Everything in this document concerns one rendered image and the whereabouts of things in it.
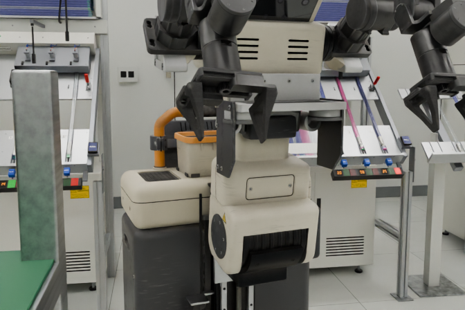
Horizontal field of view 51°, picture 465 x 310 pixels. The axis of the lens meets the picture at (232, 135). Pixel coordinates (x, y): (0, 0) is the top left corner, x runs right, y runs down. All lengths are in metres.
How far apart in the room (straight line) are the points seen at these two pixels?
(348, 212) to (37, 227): 2.42
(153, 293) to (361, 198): 1.61
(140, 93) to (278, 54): 3.05
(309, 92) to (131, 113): 3.09
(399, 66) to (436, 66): 3.66
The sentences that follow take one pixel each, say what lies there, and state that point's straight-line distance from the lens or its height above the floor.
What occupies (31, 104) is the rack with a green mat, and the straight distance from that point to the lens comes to 0.41.
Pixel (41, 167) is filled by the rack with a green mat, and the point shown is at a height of 1.02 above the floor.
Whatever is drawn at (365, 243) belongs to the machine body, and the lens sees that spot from 2.85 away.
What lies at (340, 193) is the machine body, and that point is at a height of 0.47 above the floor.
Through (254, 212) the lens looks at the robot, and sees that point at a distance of 1.10.
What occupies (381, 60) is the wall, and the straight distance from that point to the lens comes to 4.56.
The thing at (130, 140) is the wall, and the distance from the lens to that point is 4.14.
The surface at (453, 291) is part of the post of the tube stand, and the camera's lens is 2.84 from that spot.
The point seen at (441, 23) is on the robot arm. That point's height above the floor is 1.19.
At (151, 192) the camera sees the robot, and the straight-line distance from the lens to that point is 1.32.
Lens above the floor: 1.10
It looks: 7 degrees down
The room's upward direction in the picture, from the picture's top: straight up
